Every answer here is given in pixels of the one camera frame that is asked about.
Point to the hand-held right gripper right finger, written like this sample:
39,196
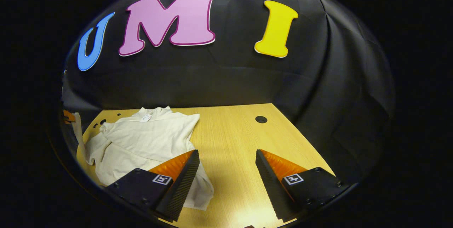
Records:
270,185

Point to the black backdrop cloth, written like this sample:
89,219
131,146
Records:
230,75

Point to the cream white sweatshirt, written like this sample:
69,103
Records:
141,139

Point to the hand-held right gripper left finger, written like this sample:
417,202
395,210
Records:
184,187

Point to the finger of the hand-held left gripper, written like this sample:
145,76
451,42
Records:
69,117

